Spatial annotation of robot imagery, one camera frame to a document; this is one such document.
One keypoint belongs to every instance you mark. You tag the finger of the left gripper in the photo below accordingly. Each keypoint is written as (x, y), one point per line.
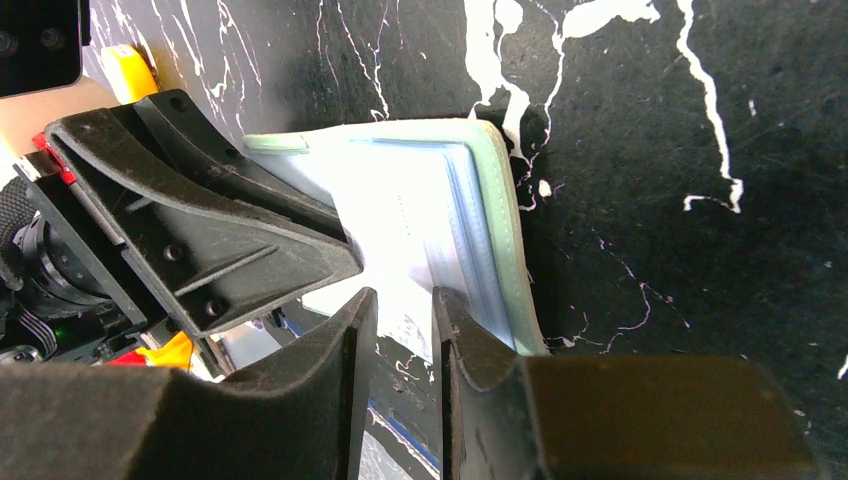
(207, 237)

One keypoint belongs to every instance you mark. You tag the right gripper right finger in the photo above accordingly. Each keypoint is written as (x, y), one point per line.
(509, 416)

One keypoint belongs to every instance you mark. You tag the green card holder wallet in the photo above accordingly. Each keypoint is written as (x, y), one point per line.
(424, 203)

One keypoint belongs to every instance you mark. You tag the small yellow tape measure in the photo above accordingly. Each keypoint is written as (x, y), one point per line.
(128, 74)

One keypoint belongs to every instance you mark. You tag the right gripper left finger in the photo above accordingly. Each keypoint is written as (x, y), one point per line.
(297, 414)

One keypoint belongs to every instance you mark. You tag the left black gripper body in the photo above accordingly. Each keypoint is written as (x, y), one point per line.
(54, 309)

